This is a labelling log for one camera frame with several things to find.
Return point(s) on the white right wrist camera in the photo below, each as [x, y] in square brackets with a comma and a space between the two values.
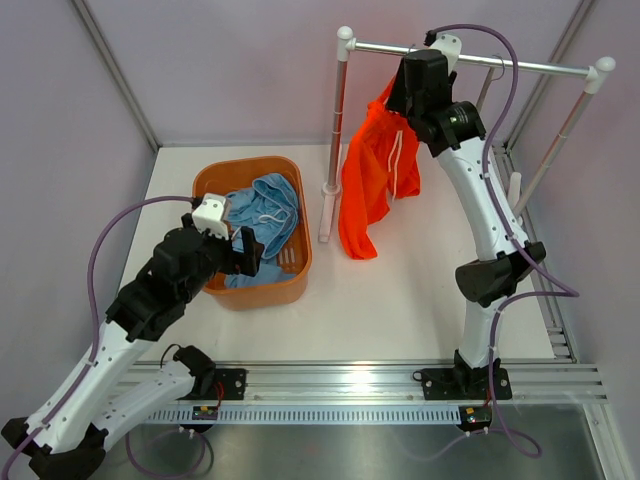
[447, 44]

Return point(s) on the orange plastic basket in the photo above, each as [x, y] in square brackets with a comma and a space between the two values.
[295, 257]

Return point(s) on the white slotted cable duct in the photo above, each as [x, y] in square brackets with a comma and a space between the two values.
[309, 415]

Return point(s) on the grey hanger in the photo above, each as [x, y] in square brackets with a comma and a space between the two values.
[494, 74]

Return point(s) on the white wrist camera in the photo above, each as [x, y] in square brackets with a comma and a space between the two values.
[447, 44]
[212, 215]

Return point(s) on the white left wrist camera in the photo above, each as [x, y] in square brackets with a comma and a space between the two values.
[212, 215]

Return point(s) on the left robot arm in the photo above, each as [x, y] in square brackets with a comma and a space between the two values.
[69, 436]

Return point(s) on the orange shorts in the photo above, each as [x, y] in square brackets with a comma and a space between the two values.
[381, 166]

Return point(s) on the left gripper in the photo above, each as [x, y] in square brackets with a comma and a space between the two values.
[237, 262]

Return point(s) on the white metal clothes rack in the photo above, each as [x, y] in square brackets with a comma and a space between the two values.
[594, 77]

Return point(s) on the light blue shorts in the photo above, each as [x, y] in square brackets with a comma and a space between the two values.
[270, 207]

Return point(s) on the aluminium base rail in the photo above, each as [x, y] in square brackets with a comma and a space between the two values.
[394, 382]

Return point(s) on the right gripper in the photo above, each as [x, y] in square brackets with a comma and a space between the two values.
[396, 99]

